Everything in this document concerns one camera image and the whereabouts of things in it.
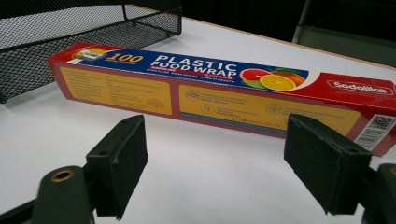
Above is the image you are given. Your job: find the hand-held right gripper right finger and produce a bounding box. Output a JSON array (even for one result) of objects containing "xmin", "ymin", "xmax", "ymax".
[{"xmin": 283, "ymin": 113, "xmax": 373, "ymax": 216}]

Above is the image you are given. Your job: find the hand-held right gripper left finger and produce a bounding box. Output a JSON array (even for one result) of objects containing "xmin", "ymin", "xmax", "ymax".
[{"xmin": 85, "ymin": 114, "xmax": 149, "ymax": 220}]

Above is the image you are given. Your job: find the red plastic wrap box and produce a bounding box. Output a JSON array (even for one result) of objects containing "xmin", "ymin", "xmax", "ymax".
[{"xmin": 47, "ymin": 42, "xmax": 396, "ymax": 158}]

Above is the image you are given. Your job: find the black mesh wire basket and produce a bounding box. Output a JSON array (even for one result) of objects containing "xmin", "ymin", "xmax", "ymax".
[{"xmin": 0, "ymin": 0, "xmax": 183, "ymax": 105}]

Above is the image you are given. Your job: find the grey chair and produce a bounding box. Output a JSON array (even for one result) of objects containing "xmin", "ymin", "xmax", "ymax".
[{"xmin": 291, "ymin": 0, "xmax": 396, "ymax": 67}]

